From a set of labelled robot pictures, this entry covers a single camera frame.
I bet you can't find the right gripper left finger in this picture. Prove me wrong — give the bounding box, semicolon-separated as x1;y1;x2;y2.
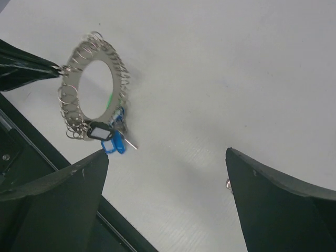
1;150;109;251

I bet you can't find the blue key tag outer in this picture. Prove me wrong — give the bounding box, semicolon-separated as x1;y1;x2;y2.
101;139;117;154

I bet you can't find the blue key tag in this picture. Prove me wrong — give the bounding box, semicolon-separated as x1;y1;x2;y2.
101;139;117;154
113;131;125;154

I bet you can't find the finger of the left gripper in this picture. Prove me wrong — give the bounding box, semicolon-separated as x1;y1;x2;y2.
1;40;62;92

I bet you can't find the metal disc keyring organizer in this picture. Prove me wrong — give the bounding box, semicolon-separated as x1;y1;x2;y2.
58;31;130;141

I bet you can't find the green tag key on ring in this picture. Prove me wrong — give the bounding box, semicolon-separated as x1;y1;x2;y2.
106;92;113;109

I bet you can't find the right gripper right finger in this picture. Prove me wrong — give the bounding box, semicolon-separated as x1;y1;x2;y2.
226;148;335;251

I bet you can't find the black clear key tag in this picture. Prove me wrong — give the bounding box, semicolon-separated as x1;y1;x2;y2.
87;121;115;141

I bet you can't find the blue key tag inner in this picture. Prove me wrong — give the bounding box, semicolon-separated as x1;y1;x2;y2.
113;131;125;154

